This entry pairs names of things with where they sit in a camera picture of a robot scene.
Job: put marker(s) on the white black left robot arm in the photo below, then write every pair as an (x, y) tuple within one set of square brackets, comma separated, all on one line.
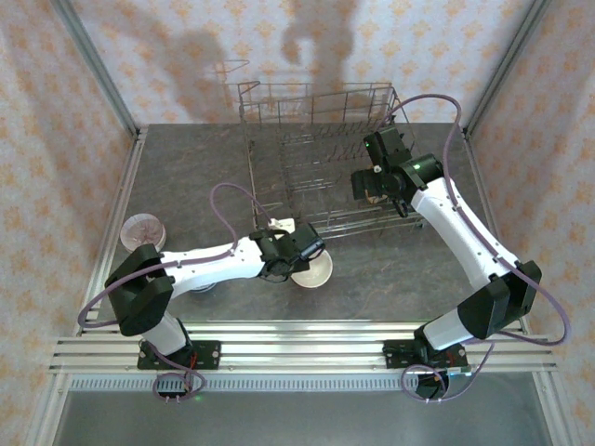
[(204, 267)]

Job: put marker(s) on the aluminium frame post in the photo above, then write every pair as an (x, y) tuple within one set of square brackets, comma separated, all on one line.
[(506, 65), (97, 65)]

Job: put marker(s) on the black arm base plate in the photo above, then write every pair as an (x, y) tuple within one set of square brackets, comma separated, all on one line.
[(209, 355), (395, 355)]

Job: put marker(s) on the pale pink ribbed bowl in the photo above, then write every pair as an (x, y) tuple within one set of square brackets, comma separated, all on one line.
[(141, 230)]

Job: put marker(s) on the plain cream bowl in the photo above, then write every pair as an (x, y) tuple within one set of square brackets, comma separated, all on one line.
[(317, 277)]

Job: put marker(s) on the grey metal sheet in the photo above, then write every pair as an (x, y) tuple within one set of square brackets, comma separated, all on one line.
[(297, 418)]

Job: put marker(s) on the small black connector box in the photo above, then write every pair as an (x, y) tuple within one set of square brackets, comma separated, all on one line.
[(172, 396)]

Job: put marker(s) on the aluminium front rail beam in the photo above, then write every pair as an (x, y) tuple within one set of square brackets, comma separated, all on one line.
[(302, 348)]

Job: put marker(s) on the black controller board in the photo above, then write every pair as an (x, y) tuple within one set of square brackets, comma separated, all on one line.
[(437, 385)]

